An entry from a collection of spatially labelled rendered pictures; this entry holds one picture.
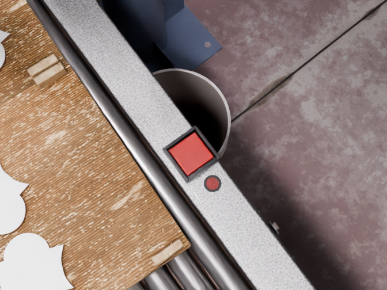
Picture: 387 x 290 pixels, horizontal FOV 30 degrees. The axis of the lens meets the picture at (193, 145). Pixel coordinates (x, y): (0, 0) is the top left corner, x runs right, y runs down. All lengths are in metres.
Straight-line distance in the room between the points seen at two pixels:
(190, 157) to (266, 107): 1.04
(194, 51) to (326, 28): 0.44
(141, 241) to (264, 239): 0.22
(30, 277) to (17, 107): 0.31
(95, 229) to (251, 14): 1.31
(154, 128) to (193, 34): 1.08
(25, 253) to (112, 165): 0.21
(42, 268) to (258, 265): 0.37
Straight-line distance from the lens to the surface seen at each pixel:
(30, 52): 1.39
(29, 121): 1.35
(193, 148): 1.31
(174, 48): 2.36
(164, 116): 1.34
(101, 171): 1.30
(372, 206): 2.29
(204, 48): 2.36
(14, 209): 1.30
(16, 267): 1.29
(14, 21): 1.43
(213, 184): 1.30
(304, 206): 2.25
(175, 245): 1.24
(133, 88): 1.36
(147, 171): 1.31
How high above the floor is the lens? 2.19
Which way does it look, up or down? 75 degrees down
